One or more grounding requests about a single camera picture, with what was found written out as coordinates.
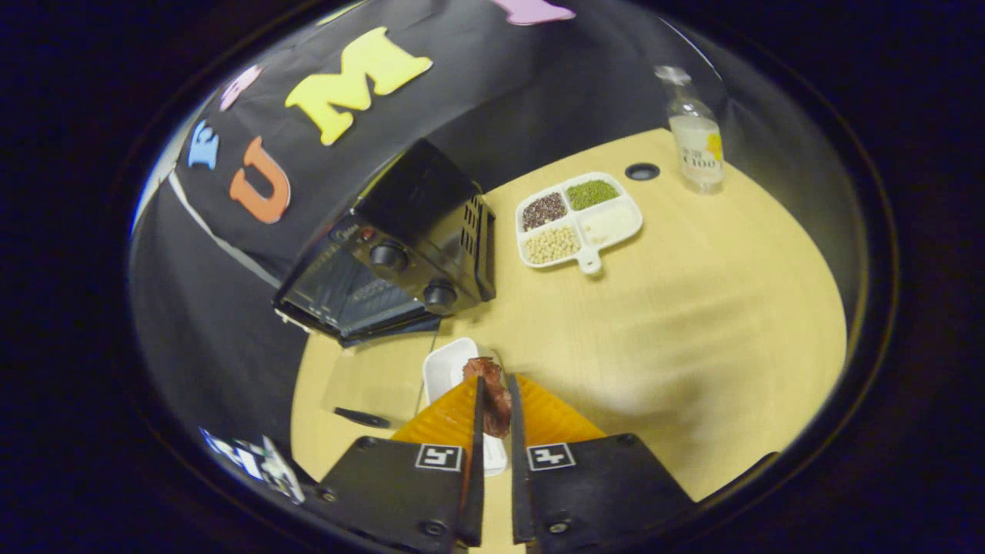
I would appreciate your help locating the white rectangular tray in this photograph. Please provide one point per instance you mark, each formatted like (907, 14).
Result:
(446, 369)

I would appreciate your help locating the white divided dish with beans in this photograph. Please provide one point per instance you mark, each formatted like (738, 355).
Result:
(608, 223)

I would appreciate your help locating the brown meat piece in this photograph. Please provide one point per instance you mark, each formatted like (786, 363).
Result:
(496, 400)

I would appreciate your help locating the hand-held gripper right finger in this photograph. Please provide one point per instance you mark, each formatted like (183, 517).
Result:
(515, 477)

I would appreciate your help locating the black toaster oven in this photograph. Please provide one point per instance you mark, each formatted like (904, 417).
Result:
(415, 192)

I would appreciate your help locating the clear glass bottle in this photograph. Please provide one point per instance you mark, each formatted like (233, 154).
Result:
(696, 146)

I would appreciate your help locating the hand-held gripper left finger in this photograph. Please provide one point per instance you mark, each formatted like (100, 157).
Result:
(477, 477)

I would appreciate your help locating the white blue printed sheet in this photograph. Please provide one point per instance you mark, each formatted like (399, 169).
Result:
(258, 462)

